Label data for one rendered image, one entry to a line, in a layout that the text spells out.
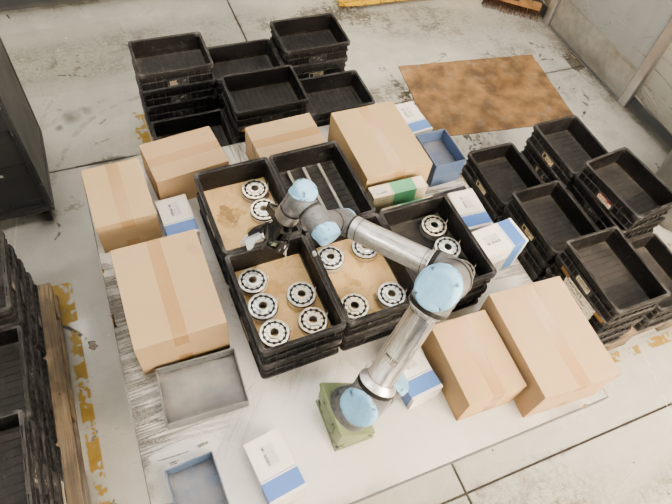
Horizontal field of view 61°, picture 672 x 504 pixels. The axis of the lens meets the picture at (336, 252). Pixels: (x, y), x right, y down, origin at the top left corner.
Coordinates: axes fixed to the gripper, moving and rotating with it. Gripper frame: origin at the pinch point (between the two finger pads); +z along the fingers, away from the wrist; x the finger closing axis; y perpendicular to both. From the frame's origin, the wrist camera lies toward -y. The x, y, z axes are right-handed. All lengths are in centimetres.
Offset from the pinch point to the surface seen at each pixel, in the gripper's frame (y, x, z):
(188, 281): 3.2, -18.0, 22.5
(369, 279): 0.1, 44.4, 5.5
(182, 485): 65, -11, 41
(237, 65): -179, 13, 65
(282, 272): -3.9, 14.7, 17.1
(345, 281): 0.6, 36.0, 8.8
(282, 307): 10.6, 14.2, 17.4
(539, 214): -64, 159, 8
